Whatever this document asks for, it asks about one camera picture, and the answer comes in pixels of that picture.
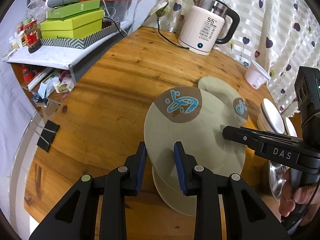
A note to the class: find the beige plate blue pattern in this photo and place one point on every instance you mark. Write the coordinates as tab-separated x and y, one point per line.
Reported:
200	130
170	195
220	87

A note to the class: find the white bowl dark stripe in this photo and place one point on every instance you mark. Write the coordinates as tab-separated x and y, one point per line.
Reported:
271	115

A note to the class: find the red toy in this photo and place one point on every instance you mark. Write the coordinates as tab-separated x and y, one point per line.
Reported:
27	73

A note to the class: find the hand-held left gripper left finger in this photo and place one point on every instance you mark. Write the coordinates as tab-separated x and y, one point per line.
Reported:
141	170

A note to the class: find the person's right hand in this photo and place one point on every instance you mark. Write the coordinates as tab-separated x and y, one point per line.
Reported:
300	202

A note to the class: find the small white bottle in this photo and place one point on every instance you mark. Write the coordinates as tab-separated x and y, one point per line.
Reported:
56	85

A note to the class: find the heart print curtain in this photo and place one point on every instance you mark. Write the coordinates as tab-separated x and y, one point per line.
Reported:
275	17

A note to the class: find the black binder clip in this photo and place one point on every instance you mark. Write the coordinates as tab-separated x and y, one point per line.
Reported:
47	136

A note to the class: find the dark green box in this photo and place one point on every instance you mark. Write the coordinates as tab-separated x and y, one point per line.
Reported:
75	8

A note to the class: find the wet wipes pack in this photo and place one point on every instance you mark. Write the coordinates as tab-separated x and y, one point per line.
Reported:
47	85

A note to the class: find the clear plastic bag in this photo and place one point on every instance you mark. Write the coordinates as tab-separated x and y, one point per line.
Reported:
36	5

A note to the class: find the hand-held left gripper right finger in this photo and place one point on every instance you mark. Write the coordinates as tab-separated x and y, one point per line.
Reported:
180	170

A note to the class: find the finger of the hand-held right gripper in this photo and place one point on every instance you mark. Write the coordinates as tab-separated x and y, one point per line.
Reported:
275	137
237	135

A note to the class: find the white plastic tub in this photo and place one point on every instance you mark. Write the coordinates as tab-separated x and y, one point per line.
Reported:
256	76

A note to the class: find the lime green box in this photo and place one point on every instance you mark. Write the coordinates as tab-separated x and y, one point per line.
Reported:
70	27

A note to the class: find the red label jar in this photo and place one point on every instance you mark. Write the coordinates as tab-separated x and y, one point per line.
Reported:
32	36

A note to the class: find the steel bowl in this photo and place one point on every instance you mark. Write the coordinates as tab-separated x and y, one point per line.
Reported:
277	180

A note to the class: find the cream electric kettle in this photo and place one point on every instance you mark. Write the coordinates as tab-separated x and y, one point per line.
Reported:
202	27

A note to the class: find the white shelf unit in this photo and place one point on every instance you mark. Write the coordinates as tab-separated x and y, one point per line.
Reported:
45	57

